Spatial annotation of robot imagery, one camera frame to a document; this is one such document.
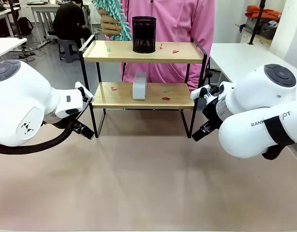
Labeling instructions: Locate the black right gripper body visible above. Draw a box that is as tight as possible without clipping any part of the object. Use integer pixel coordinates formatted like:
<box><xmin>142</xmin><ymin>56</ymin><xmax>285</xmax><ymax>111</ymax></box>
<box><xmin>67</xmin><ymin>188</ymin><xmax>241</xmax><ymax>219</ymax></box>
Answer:
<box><xmin>201</xmin><ymin>96</ymin><xmax>223</xmax><ymax>130</ymax></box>

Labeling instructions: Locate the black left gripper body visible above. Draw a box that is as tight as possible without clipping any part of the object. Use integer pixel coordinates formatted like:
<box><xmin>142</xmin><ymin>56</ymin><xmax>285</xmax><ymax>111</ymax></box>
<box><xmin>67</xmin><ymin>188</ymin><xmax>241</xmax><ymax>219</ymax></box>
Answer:
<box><xmin>70</xmin><ymin>118</ymin><xmax>82</xmax><ymax>132</ymax></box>

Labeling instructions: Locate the light grey rectangular box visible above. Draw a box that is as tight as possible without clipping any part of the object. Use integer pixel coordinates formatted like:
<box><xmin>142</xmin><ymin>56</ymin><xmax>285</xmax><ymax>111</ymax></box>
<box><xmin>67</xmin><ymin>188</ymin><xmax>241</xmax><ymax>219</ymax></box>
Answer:
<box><xmin>132</xmin><ymin>71</ymin><xmax>148</xmax><ymax>101</ymax></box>

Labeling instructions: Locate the black mesh pen cup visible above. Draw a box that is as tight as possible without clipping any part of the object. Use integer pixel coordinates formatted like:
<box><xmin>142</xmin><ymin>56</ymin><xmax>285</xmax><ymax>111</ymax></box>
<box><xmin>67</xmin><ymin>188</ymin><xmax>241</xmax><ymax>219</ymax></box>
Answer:
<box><xmin>132</xmin><ymin>15</ymin><xmax>157</xmax><ymax>55</ymax></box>

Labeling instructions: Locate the teal chenille duster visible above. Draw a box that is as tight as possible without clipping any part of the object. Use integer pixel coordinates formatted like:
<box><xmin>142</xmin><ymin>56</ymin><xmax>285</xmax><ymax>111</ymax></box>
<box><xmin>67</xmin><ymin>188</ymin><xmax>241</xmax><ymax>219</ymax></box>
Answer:
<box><xmin>94</xmin><ymin>0</ymin><xmax>133</xmax><ymax>43</ymax></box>

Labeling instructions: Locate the person's right hand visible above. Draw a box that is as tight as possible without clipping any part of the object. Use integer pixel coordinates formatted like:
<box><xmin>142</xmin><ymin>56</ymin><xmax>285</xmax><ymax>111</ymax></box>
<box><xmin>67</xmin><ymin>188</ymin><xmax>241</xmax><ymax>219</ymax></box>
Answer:
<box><xmin>99</xmin><ymin>8</ymin><xmax>123</xmax><ymax>38</ymax></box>

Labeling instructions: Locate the large white table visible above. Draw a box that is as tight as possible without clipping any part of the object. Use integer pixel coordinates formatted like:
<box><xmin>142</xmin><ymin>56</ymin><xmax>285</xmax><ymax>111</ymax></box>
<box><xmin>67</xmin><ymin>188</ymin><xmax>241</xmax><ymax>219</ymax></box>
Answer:
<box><xmin>208</xmin><ymin>43</ymin><xmax>281</xmax><ymax>86</ymax></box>

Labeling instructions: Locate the low wooden white cabinet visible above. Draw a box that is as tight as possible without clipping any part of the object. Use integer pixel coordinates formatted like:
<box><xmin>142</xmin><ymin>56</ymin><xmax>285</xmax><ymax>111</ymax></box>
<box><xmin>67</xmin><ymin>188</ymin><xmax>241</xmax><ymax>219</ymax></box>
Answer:
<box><xmin>235</xmin><ymin>23</ymin><xmax>273</xmax><ymax>50</ymax></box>

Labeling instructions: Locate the person in pink hoodie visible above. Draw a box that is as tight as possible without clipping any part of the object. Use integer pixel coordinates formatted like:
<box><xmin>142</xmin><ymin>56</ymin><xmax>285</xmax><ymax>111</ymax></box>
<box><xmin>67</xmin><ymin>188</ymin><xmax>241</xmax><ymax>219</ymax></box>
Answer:
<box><xmin>104</xmin><ymin>0</ymin><xmax>216</xmax><ymax>92</ymax></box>

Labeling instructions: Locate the black storage crate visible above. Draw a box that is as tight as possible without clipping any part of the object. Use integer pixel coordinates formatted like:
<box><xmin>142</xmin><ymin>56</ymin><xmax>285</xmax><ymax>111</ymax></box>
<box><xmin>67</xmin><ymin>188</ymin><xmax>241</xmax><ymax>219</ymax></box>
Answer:
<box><xmin>259</xmin><ymin>22</ymin><xmax>277</xmax><ymax>40</ymax></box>

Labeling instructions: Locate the black stand pole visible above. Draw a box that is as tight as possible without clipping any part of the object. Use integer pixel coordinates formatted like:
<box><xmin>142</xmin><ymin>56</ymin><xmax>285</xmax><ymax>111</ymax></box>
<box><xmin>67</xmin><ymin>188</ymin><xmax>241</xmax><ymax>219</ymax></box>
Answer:
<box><xmin>248</xmin><ymin>0</ymin><xmax>267</xmax><ymax>45</ymax></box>

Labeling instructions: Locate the seated person in black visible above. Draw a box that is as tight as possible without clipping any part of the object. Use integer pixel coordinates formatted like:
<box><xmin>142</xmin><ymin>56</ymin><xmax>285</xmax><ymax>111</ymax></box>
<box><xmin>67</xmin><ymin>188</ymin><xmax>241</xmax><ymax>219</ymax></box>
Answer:
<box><xmin>52</xmin><ymin>0</ymin><xmax>91</xmax><ymax>41</ymax></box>

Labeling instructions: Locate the black backpack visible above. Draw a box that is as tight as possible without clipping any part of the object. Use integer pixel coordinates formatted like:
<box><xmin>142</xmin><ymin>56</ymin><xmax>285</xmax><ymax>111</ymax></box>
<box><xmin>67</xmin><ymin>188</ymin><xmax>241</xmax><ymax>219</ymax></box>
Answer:
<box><xmin>17</xmin><ymin>16</ymin><xmax>34</xmax><ymax>37</ymax></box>

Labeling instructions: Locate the orange cloth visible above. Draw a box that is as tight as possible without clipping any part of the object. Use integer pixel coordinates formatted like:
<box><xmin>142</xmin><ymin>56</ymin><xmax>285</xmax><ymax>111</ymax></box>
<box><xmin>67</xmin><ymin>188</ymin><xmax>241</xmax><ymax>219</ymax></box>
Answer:
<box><xmin>244</xmin><ymin>5</ymin><xmax>282</xmax><ymax>22</ymax></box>

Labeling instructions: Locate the white desk with grey legs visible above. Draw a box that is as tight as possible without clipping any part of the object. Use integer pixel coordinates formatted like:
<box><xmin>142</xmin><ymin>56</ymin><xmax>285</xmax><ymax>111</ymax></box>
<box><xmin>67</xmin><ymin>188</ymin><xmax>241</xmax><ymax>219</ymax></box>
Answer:
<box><xmin>26</xmin><ymin>1</ymin><xmax>61</xmax><ymax>37</ymax></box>

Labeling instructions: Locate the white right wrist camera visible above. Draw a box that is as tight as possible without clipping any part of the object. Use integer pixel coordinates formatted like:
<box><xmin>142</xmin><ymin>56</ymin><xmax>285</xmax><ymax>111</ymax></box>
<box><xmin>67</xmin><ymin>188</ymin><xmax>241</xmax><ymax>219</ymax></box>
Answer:
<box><xmin>190</xmin><ymin>84</ymin><xmax>211</xmax><ymax>100</ymax></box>

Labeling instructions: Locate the black braided cable sleeve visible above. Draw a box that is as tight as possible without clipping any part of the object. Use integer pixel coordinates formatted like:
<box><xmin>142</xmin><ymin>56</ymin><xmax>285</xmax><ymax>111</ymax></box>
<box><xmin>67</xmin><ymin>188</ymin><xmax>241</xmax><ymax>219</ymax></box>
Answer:
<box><xmin>0</xmin><ymin>120</ymin><xmax>74</xmax><ymax>155</ymax></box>

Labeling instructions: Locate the black strap on arm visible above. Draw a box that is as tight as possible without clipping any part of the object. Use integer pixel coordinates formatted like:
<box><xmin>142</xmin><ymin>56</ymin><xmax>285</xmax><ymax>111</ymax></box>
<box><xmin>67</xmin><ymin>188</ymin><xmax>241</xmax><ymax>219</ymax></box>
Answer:
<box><xmin>261</xmin><ymin>116</ymin><xmax>296</xmax><ymax>160</ymax></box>

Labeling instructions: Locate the floor power strip with cables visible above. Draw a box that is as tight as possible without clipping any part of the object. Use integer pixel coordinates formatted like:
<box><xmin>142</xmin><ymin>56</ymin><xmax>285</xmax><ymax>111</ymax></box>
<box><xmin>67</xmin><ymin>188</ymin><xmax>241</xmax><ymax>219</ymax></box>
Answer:
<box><xmin>17</xmin><ymin>40</ymin><xmax>52</xmax><ymax>59</ymax></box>

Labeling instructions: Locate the two-tier wooden black-frame shelf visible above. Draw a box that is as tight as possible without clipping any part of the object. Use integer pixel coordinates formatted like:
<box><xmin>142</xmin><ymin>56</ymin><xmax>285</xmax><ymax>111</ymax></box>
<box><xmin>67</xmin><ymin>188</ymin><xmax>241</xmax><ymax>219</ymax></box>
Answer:
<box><xmin>78</xmin><ymin>34</ymin><xmax>211</xmax><ymax>139</ymax></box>

